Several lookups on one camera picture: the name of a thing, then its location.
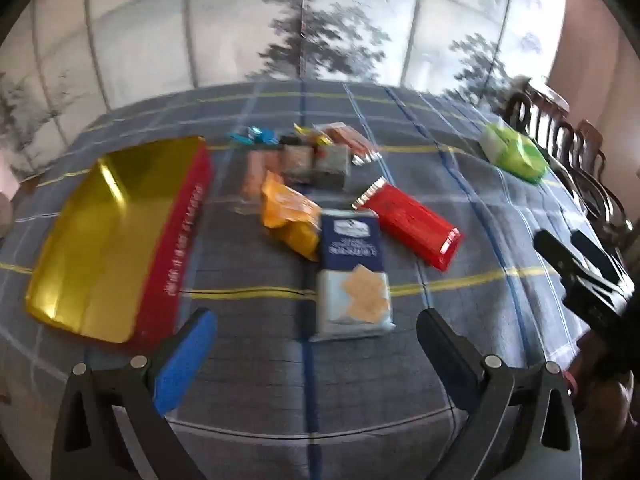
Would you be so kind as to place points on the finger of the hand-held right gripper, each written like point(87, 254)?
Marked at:
point(597, 257)
point(555, 252)

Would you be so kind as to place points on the green tissue pack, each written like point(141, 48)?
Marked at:
point(515, 155)

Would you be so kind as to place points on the red snack packet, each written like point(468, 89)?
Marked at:
point(410, 220)

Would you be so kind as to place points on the painted folding screen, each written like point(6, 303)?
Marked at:
point(200, 20)

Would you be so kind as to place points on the gold tin tray red sides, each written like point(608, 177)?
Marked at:
point(100, 240)

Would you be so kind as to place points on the blue cracker packet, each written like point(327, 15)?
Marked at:
point(350, 260)

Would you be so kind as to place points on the dark sesame bar packet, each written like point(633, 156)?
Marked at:
point(331, 167)

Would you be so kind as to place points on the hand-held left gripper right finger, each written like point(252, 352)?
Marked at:
point(442, 355)

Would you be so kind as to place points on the brown bar clear packet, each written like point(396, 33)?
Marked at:
point(255, 175)

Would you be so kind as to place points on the grey plaid tablecloth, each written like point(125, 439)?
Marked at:
point(250, 410)

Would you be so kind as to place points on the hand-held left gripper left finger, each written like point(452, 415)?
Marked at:
point(182, 360)

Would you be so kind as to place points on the yellow snack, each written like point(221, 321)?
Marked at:
point(303, 132)

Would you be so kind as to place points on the clear packet orange sticks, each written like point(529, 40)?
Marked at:
point(347, 140)

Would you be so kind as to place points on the reddish grain bar packet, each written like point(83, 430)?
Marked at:
point(297, 162)

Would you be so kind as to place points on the orange snack packet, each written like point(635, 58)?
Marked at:
point(287, 210)

